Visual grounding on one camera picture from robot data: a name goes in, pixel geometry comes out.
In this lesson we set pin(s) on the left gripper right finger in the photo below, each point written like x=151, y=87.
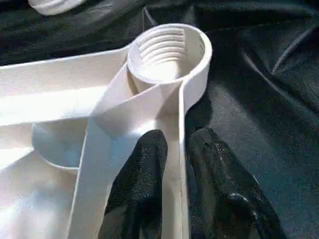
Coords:
x=224, y=189

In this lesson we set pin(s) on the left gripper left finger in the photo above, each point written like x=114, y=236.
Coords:
x=137, y=189

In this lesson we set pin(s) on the white plastic table top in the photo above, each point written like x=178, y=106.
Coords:
x=75, y=99

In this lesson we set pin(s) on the black work mat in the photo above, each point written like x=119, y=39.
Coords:
x=259, y=99

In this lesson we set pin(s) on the white plastic table leg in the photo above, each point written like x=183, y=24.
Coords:
x=52, y=5

